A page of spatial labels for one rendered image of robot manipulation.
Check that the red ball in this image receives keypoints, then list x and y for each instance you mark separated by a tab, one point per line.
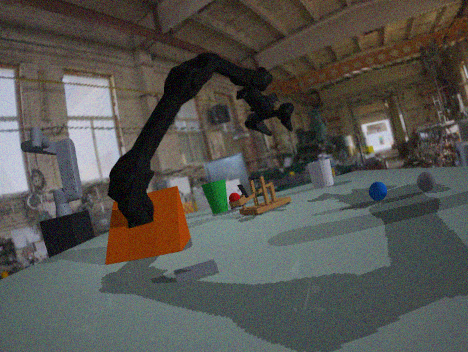
234	197

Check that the blue ball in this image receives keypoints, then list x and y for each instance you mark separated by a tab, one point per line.
377	191

